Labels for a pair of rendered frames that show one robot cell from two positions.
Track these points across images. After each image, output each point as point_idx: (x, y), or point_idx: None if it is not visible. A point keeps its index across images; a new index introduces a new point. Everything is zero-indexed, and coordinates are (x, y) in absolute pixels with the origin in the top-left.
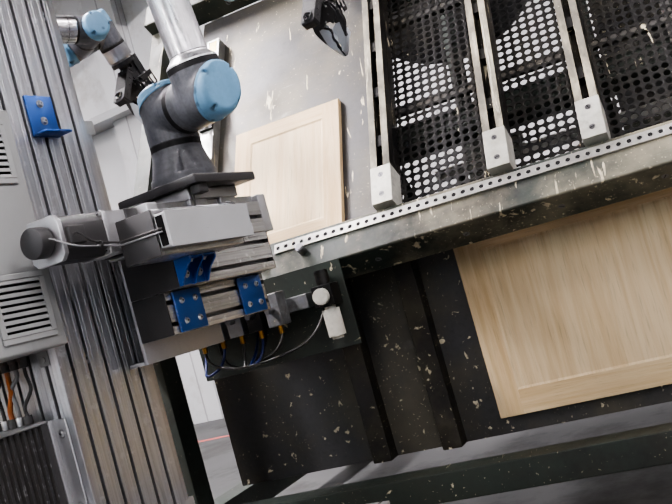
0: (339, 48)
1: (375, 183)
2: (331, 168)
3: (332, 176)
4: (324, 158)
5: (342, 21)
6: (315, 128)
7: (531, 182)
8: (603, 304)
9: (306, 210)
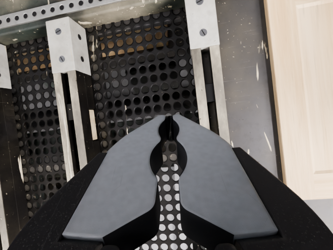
0: (175, 126)
1: (209, 18)
2: (289, 83)
3: (287, 69)
4: (303, 102)
5: (35, 230)
6: (323, 159)
7: (33, 2)
8: None
9: (326, 21)
